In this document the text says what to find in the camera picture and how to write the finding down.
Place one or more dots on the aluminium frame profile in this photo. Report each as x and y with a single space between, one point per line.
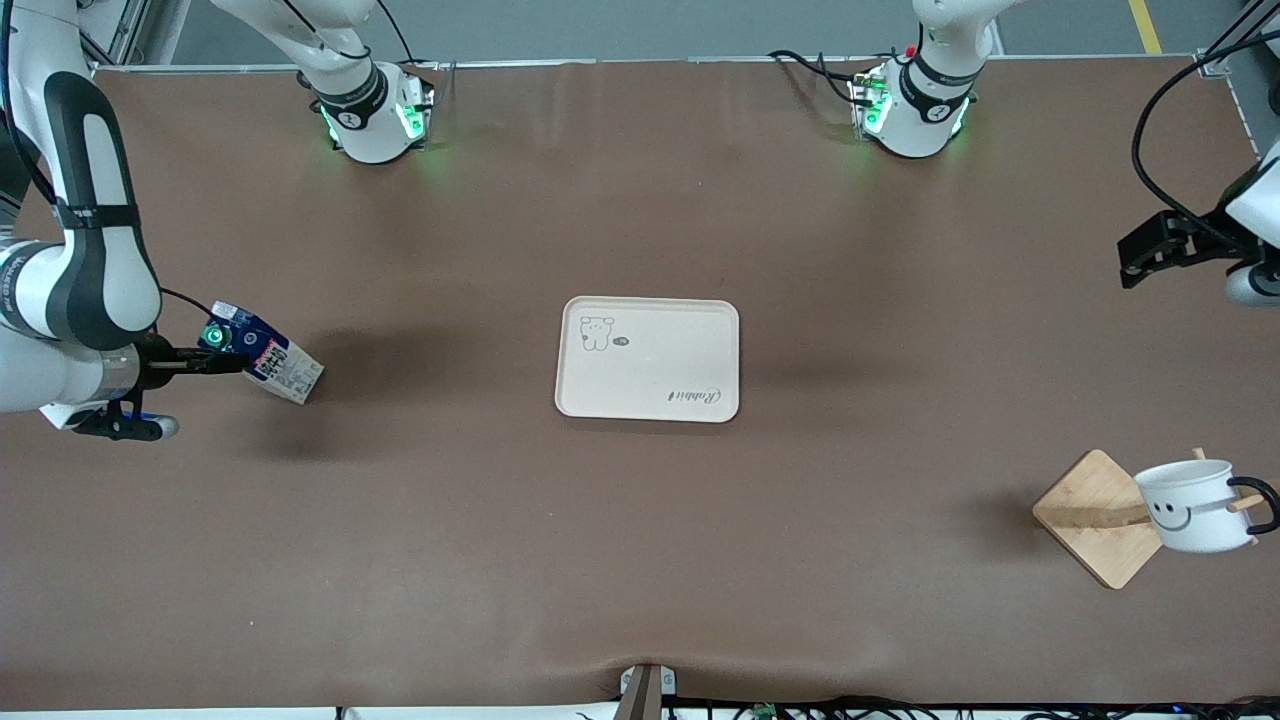
110 30

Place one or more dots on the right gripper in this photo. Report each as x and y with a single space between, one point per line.
155 362

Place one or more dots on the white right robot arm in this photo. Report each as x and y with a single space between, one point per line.
100 290

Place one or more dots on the cream plastic serving tray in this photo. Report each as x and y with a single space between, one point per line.
650 360

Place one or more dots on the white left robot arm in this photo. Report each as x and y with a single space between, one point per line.
925 120

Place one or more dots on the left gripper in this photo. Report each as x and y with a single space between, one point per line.
1200 243

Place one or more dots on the small green connector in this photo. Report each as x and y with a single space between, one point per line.
765 711

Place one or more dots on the brown table mat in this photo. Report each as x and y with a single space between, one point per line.
500 520

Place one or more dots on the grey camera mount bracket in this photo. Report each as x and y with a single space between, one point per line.
647 690

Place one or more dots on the blue milk carton green cap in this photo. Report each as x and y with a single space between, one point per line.
285 370

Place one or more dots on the wooden cup hanging rack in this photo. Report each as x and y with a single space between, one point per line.
1090 520

